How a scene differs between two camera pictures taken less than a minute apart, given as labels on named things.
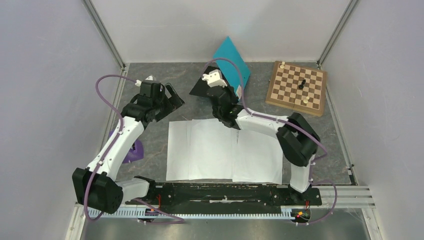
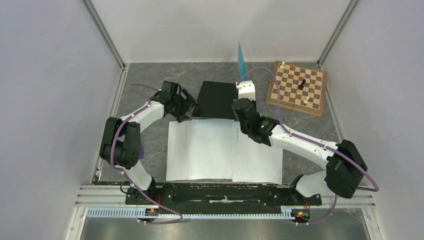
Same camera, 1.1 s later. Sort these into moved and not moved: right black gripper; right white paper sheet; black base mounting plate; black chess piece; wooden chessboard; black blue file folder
Moved: black blue file folder; right black gripper
Not moved: black chess piece; wooden chessboard; right white paper sheet; black base mounting plate
